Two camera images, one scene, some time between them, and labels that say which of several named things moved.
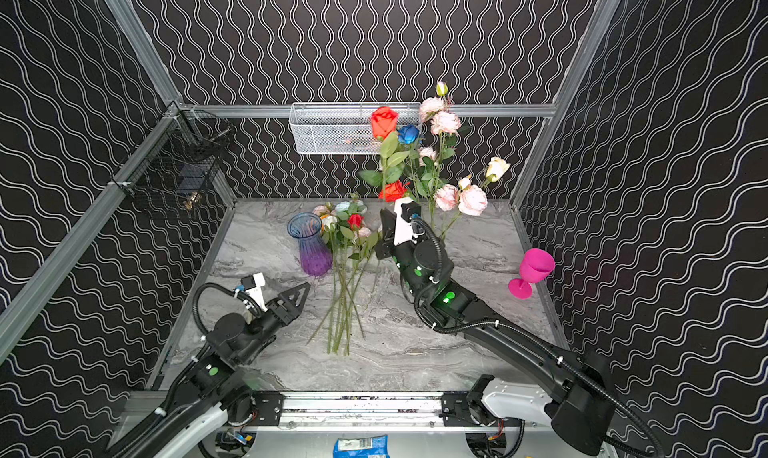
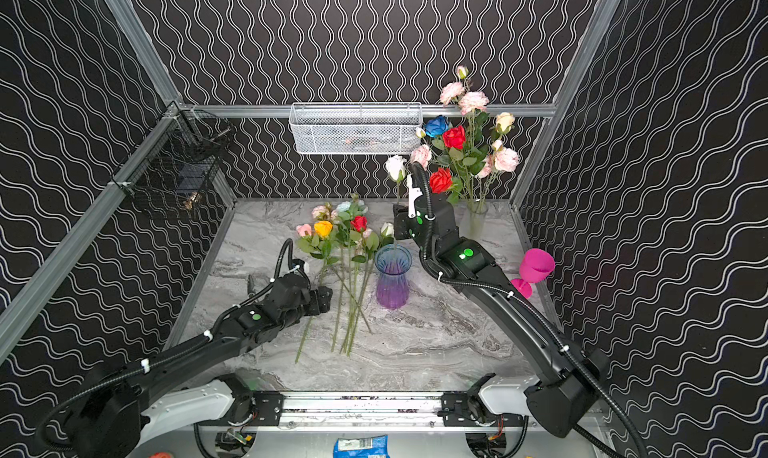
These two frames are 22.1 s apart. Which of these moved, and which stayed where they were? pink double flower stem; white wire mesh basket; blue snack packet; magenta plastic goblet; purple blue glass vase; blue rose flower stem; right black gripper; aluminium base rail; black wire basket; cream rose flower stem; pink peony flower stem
Moved: right black gripper; blue rose flower stem; pink peony flower stem; cream rose flower stem; pink double flower stem; purple blue glass vase
Stayed: black wire basket; white wire mesh basket; aluminium base rail; magenta plastic goblet; blue snack packet
